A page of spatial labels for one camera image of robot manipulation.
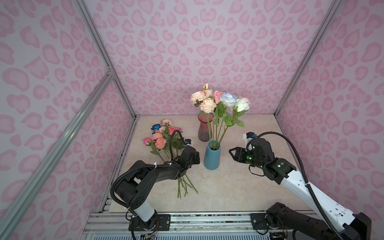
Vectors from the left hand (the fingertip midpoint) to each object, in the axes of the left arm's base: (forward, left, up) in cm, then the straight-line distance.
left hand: (199, 151), depth 92 cm
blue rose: (+22, +31, -2) cm, 38 cm away
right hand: (-9, -17, +15) cm, 24 cm away
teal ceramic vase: (-8, -7, +5) cm, 12 cm away
